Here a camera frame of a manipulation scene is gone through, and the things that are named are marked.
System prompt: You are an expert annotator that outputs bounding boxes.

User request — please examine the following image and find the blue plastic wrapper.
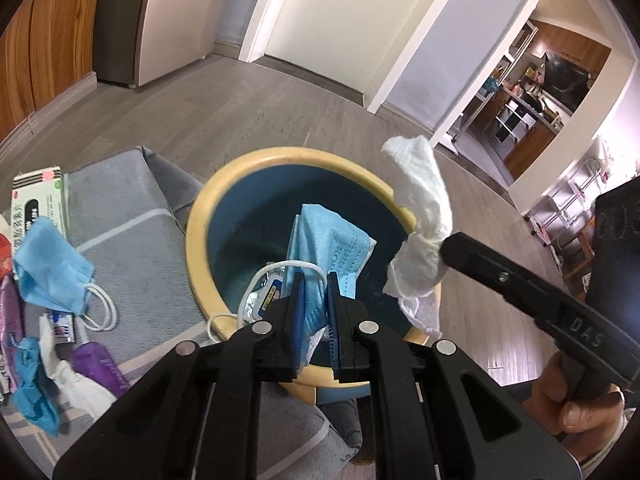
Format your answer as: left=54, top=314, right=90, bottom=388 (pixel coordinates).
left=240, top=268, right=285, bottom=324

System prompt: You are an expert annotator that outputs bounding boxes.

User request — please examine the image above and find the white tissue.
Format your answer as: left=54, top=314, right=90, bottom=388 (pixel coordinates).
left=382, top=136, right=454, bottom=338

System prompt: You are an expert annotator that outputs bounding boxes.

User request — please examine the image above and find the light blue face mask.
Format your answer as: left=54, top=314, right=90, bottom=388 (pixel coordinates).
left=205, top=202, right=378, bottom=356

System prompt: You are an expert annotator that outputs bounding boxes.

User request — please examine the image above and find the white green medicine box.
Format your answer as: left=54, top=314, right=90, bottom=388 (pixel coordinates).
left=10, top=166, right=67, bottom=254

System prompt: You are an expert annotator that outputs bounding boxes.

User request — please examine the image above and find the yellow blue trash bin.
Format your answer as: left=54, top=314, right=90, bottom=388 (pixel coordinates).
left=185, top=145, right=444, bottom=403

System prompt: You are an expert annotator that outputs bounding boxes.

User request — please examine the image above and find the person's right hand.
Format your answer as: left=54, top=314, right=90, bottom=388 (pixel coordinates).
left=522, top=351, right=625, bottom=464

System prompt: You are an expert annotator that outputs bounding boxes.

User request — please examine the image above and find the teal crumpled wrapper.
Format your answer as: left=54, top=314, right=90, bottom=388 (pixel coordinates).
left=14, top=337, right=61, bottom=437

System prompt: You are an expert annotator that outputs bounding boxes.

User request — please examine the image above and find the white interior door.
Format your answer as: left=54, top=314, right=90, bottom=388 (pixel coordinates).
left=239, top=0, right=448, bottom=113

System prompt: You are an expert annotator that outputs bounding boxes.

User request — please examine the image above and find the wooden cabinet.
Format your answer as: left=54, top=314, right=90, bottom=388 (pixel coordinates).
left=1, top=0, right=98, bottom=139

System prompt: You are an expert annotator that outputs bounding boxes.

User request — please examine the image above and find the silver refrigerator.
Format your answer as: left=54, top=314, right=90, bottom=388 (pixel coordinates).
left=92, top=0, right=224, bottom=88

